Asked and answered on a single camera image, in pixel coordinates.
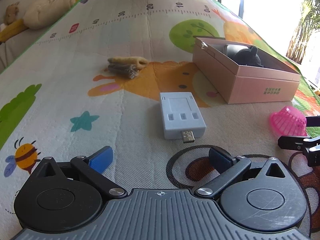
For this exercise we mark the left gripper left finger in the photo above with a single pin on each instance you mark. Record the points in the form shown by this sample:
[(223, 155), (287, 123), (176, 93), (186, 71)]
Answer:
[(90, 170)]

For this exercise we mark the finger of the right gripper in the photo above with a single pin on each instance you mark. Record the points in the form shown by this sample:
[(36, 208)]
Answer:
[(313, 121), (308, 146)]

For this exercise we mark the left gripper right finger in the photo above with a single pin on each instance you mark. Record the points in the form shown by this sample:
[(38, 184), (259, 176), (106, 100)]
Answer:
[(231, 170)]

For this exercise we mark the pink plastic strainer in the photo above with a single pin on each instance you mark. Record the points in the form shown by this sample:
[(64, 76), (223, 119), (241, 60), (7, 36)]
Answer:
[(289, 121)]

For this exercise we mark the white usb charger box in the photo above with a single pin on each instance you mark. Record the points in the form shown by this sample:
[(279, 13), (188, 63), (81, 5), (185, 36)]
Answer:
[(181, 116)]

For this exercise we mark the black plush toy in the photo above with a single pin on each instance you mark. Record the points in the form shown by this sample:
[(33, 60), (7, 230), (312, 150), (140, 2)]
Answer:
[(248, 57)]

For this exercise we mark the pink cardboard box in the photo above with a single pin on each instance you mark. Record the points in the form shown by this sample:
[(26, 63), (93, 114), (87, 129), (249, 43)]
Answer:
[(274, 82)]

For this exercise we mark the colourful play mat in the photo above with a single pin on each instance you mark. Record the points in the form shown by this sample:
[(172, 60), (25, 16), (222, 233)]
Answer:
[(58, 99)]

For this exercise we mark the dark wrapped snack pack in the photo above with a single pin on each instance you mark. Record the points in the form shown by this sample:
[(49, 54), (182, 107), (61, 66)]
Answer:
[(125, 70)]

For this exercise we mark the beige knitted sock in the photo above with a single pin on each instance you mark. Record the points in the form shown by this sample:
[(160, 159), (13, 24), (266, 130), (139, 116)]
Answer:
[(138, 61)]

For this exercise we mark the grey sofa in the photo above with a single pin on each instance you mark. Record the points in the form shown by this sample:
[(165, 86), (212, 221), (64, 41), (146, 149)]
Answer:
[(15, 46)]

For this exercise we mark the yellow cushion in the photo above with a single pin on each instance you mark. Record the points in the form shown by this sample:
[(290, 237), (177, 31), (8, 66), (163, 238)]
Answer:
[(12, 30)]

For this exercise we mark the cream pillow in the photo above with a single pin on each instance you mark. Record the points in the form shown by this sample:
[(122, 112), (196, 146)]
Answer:
[(43, 13)]

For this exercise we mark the brown plush animal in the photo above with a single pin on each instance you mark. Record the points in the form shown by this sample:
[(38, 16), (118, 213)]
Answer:
[(11, 13)]

